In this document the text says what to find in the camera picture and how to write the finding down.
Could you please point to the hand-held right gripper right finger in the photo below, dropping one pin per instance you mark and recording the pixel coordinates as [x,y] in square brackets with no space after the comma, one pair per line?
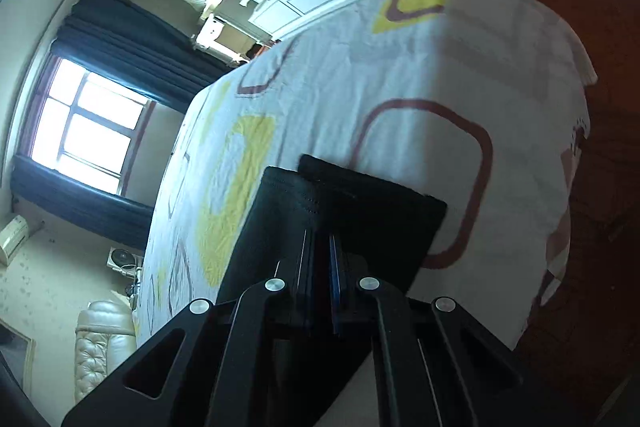
[336,272]

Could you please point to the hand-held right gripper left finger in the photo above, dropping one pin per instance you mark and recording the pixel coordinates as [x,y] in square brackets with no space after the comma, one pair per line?
[311,267]

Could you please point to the black pants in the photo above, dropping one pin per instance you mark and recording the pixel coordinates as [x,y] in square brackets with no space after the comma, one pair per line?
[380,217]

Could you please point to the small white fan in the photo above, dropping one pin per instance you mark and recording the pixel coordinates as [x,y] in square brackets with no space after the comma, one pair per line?
[122,259]

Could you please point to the cream tufted leather headboard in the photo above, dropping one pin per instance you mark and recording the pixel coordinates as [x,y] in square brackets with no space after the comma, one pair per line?
[102,347]

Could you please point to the white patterned bed sheet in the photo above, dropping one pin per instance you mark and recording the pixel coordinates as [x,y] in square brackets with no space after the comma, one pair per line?
[400,57]

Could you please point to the cream dressing table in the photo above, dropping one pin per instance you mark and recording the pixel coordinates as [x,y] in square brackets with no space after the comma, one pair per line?
[225,32]

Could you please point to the framed photograph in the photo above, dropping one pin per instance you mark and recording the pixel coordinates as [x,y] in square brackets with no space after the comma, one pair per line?
[22,352]

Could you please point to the cream wall air conditioner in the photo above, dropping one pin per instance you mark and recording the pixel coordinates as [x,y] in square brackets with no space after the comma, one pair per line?
[12,239]

